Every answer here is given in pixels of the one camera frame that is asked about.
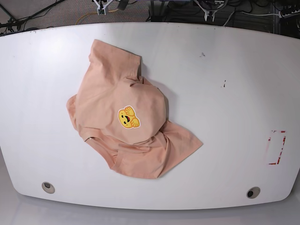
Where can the peach T-shirt with emoji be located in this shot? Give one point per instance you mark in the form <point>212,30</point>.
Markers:
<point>122,116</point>

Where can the red tape rectangle marking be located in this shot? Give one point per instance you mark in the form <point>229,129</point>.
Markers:
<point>275,146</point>

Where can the white power strip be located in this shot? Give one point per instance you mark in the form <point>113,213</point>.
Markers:
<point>289,11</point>

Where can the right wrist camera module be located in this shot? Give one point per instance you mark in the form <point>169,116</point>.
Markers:
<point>101,11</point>

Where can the left table cable grommet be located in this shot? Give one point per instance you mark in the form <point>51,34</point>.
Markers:
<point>48,187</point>

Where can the table cable grommet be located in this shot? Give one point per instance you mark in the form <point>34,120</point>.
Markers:
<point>48,187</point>
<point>253,192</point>

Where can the right table cable grommet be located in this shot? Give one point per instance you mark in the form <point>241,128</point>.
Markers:
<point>253,192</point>

